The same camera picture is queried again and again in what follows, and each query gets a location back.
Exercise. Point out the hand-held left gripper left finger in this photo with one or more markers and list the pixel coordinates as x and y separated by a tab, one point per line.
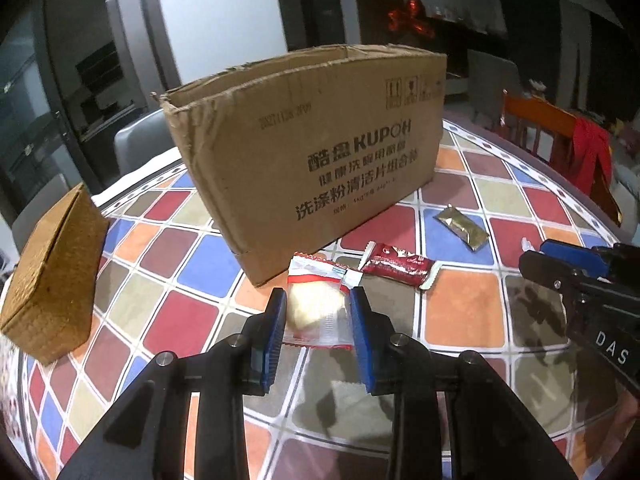
272	345

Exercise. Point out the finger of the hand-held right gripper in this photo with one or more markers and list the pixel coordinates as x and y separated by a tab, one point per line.
570	255
547	270

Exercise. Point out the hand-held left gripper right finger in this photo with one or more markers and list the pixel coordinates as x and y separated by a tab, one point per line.
362	340

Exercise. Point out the white red-trimmed snack packet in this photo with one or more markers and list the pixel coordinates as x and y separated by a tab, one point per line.
317	305

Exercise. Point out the brown cardboard box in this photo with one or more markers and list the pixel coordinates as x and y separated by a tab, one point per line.
310	160

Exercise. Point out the dark red snack packet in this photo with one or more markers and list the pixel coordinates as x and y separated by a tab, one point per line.
400	265

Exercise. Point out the gold snack packet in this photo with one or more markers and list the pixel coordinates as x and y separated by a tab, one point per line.
461	227

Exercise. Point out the red cloth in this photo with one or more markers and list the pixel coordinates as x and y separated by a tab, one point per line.
590	155

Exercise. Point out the wooden chair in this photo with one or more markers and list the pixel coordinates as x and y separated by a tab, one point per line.
540	125

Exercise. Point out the grey upholstered chair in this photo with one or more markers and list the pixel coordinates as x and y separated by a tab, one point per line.
492	85
142	137

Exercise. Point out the woven lidded basket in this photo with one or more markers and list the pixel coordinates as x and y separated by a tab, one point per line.
50	280

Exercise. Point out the dark sideboard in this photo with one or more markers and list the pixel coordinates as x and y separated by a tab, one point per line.
470	40

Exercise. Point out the red foil balloon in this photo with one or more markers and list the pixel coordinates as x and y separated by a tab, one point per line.
410	17

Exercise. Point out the glass sliding door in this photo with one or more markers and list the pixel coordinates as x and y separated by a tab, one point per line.
40	100

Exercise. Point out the grey refrigerator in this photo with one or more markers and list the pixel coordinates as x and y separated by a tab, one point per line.
140	25

